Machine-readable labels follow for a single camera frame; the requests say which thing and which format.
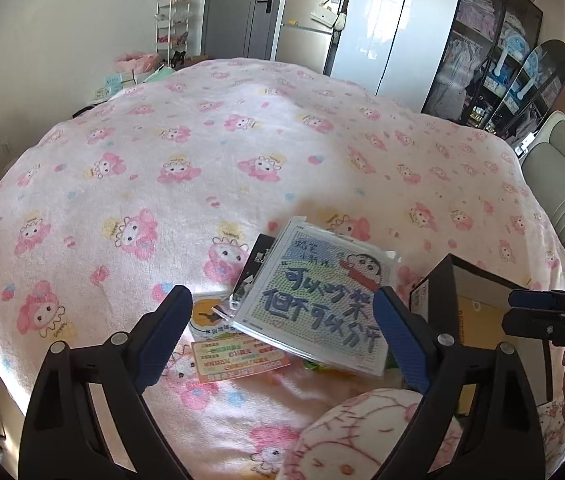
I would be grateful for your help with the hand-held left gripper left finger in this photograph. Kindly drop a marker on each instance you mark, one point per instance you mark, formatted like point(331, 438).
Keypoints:
point(162, 330)

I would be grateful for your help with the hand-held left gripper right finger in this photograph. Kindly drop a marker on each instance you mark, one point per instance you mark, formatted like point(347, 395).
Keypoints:
point(402, 340)

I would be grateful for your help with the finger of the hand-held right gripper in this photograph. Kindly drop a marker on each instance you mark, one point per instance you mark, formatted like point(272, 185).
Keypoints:
point(537, 325)
point(532, 299)

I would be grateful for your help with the black cardboard container box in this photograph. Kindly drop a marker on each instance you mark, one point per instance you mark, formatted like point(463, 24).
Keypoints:
point(482, 285)

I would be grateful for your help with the pink printed card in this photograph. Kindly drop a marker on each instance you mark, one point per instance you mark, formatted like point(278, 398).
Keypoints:
point(232, 355)

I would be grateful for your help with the yellow green snack packet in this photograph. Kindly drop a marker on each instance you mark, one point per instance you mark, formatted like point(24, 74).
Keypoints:
point(317, 366)

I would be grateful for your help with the small black box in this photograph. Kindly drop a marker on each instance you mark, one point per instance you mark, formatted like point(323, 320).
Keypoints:
point(257, 260)

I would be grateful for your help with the pink cartoon plush pillow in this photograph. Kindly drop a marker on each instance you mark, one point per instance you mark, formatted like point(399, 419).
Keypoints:
point(352, 435)

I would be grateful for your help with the white charger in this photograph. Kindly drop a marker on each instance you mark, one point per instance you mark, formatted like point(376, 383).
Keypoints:
point(526, 141)

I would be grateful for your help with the pink printed blanket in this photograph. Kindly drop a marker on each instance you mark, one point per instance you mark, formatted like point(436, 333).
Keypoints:
point(262, 160)

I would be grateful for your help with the blue cartoon skateboard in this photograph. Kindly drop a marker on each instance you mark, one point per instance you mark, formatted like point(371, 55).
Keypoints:
point(547, 70)

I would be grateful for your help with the black display cabinet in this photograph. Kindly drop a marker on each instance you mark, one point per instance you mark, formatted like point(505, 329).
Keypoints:
point(472, 60)

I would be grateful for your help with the mint green bag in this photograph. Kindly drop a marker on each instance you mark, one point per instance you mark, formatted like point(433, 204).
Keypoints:
point(160, 75)

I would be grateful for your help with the white wardrobe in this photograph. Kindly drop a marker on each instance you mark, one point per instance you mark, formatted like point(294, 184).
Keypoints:
point(387, 35)

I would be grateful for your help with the white shelf rack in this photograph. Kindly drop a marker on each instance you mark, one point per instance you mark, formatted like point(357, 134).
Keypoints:
point(172, 25)

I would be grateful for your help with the silver fridge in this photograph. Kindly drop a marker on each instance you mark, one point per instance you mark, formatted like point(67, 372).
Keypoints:
point(297, 35)

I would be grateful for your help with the grey door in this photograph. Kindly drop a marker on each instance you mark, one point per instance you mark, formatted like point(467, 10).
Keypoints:
point(232, 5)

